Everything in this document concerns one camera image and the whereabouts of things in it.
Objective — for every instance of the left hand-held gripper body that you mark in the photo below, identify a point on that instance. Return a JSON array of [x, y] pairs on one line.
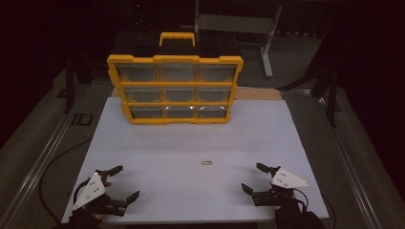
[[90, 191]]

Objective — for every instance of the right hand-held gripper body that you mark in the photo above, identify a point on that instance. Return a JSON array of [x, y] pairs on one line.
[[288, 180]]

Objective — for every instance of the single pulled-out transparent bin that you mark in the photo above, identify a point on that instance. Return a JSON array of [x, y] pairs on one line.
[[211, 112]]

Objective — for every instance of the yellow storage organizer cabinet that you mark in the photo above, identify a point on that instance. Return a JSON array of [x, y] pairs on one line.
[[178, 84]]

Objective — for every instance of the person's left hand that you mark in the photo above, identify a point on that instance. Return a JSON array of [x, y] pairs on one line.
[[97, 215]]

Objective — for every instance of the person's right hand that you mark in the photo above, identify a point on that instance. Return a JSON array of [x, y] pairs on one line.
[[277, 207]]

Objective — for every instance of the black upright stand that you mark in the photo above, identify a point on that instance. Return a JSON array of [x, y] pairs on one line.
[[69, 89]]

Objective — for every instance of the black angled stand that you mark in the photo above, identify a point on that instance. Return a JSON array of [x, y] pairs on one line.
[[332, 95]]

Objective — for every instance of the set of clear plastic drawers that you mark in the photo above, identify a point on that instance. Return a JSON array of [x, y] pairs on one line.
[[137, 72]]

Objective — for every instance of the aluminium floor rail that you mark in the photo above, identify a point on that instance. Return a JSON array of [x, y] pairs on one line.
[[347, 168], [41, 160]]

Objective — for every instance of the grey metal desk frame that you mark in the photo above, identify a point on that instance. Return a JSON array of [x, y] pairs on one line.
[[235, 24]]

